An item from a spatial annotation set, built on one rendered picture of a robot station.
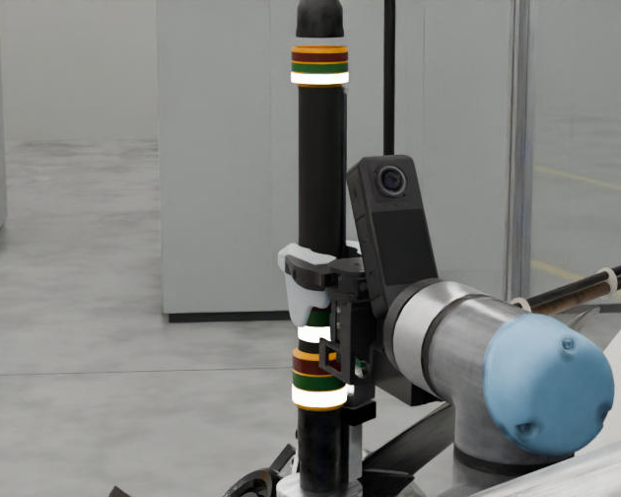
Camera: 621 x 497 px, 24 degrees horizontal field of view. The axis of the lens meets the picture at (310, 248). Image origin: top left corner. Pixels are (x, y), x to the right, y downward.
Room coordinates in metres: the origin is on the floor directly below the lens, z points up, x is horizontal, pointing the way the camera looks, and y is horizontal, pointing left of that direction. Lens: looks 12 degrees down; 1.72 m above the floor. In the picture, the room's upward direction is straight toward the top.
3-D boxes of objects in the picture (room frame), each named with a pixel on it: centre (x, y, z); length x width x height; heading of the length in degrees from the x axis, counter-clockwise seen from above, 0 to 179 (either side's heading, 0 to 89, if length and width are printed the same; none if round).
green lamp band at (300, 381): (1.10, -0.01, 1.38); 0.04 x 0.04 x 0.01
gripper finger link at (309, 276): (1.03, -0.01, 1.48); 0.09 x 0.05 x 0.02; 34
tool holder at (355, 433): (1.11, -0.01, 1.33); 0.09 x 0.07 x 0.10; 140
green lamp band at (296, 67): (1.10, -0.01, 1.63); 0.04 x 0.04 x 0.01
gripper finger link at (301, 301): (1.08, 0.01, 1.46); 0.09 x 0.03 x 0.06; 34
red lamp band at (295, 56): (1.10, -0.01, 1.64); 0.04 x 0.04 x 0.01
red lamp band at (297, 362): (1.10, -0.01, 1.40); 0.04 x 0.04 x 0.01
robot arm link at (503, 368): (0.85, -0.13, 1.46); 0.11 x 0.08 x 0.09; 25
